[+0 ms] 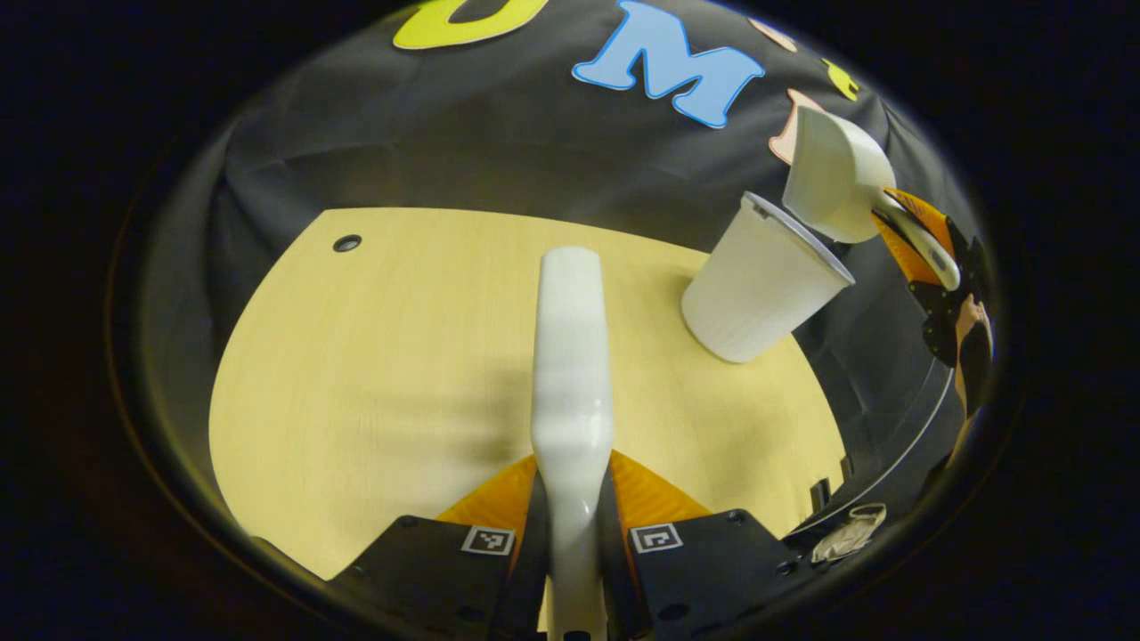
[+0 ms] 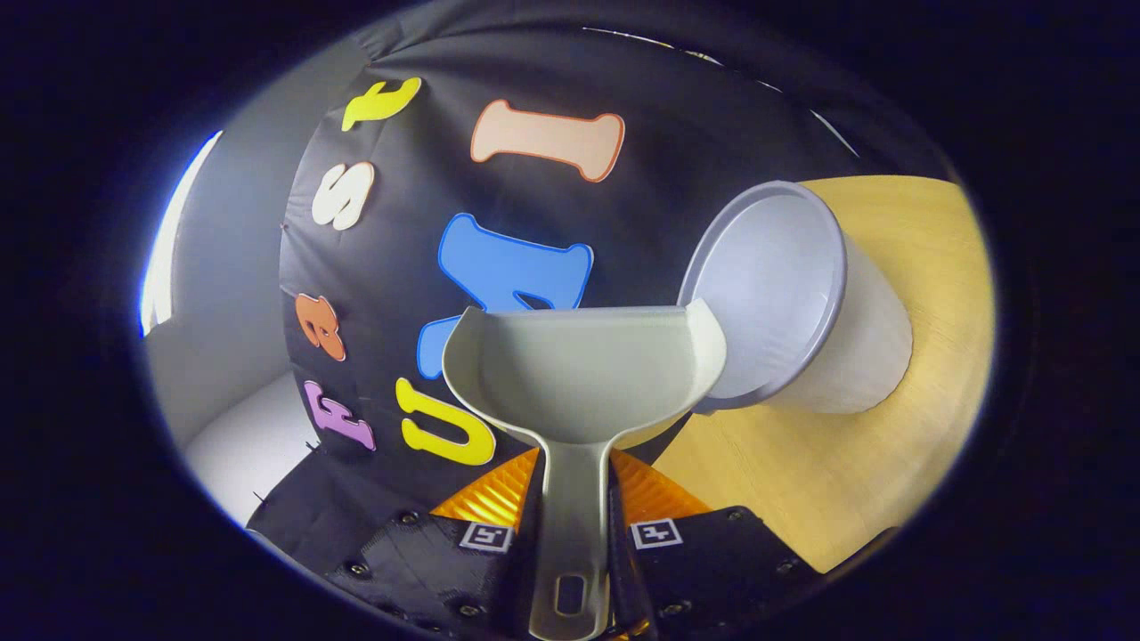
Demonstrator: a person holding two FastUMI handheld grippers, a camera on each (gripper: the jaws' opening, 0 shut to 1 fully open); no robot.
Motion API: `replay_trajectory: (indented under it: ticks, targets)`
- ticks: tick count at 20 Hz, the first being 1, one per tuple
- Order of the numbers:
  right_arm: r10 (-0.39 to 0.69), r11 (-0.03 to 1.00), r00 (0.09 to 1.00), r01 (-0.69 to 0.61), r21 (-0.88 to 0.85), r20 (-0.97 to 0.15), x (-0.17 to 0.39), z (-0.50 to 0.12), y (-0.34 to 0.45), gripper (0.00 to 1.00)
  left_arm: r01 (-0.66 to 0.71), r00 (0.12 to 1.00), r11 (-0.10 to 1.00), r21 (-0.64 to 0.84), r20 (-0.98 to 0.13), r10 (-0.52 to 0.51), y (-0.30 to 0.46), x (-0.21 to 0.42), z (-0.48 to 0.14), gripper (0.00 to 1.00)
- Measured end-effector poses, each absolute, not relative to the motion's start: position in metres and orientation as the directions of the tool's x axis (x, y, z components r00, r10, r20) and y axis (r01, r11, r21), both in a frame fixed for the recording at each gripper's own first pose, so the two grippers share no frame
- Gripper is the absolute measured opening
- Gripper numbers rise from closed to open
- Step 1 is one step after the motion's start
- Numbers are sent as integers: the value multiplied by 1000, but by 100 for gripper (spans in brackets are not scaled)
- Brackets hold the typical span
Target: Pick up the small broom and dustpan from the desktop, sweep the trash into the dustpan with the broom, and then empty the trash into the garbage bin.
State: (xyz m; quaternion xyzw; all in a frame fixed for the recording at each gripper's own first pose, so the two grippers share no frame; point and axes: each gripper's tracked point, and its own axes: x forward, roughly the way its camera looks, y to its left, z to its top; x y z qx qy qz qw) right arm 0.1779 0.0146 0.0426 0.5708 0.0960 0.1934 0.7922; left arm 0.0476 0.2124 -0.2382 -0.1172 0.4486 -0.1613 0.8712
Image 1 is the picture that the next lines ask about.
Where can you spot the grey plastic dustpan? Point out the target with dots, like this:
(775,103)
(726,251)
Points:
(833,178)

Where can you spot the black backdrop cloth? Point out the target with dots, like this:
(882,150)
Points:
(499,151)

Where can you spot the white ribbed garbage bin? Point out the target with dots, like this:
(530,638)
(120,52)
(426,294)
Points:
(757,285)

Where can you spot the small grey broom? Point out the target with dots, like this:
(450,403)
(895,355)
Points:
(570,356)

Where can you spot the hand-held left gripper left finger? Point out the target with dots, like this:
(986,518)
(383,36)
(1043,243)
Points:
(419,570)

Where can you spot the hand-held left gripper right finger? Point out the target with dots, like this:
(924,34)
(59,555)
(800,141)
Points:
(721,570)

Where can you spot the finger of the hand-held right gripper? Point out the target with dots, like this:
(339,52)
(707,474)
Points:
(931,218)
(904,263)

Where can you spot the crumpled clear plastic wrap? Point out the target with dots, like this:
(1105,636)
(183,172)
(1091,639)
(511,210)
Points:
(850,532)

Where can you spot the small black block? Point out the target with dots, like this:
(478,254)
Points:
(820,496)

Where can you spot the wooden desktop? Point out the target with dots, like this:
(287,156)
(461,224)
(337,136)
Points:
(374,356)

